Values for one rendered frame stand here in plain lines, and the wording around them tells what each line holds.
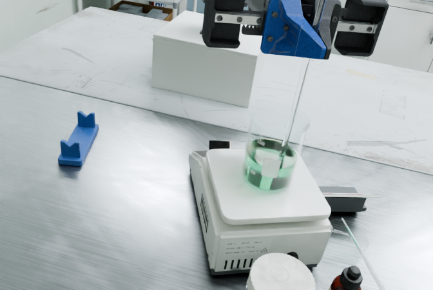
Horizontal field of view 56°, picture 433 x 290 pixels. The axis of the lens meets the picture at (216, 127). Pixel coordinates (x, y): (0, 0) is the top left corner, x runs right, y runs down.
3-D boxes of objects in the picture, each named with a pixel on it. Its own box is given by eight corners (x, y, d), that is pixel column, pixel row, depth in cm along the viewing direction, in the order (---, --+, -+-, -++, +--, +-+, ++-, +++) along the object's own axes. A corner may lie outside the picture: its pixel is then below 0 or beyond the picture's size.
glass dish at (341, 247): (346, 227, 53) (350, 215, 52) (373, 260, 49) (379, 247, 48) (310, 235, 51) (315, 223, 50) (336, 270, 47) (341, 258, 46)
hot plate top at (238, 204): (203, 154, 50) (204, 148, 50) (294, 153, 53) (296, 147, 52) (222, 226, 40) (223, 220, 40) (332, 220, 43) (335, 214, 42)
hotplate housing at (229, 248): (186, 165, 60) (191, 120, 56) (270, 164, 63) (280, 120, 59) (212, 298, 42) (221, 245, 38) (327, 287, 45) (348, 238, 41)
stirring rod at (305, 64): (274, 172, 46) (319, -9, 35) (276, 169, 46) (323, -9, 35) (278, 174, 45) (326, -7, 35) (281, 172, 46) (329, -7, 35)
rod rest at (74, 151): (78, 127, 66) (76, 107, 64) (99, 129, 66) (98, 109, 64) (57, 164, 57) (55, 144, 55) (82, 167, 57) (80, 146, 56)
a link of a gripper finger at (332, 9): (293, 55, 42) (307, -4, 39) (326, 57, 42) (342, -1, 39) (317, 86, 36) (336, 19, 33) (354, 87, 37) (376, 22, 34)
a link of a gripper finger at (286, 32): (259, 53, 41) (270, -7, 38) (292, 55, 42) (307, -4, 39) (277, 84, 35) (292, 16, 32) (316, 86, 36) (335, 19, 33)
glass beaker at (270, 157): (304, 188, 46) (323, 125, 41) (261, 205, 43) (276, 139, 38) (265, 154, 51) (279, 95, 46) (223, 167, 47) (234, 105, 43)
